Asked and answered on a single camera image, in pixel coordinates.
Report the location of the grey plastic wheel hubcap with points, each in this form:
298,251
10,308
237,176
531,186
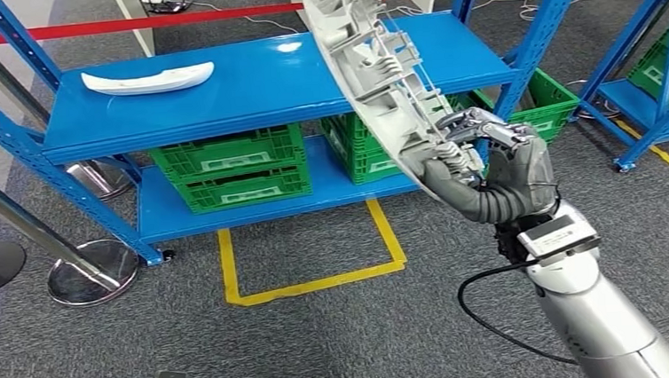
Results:
362,74

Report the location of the red barrier belt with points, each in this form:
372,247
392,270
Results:
181,17

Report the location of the black router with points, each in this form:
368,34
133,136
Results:
168,5

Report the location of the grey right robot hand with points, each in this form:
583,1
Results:
522,174

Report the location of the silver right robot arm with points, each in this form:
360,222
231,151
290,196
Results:
591,323

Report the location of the blue metal shelf rack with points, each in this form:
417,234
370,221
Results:
640,98
244,82

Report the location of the white curved plastic part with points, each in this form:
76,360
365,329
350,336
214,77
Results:
150,81

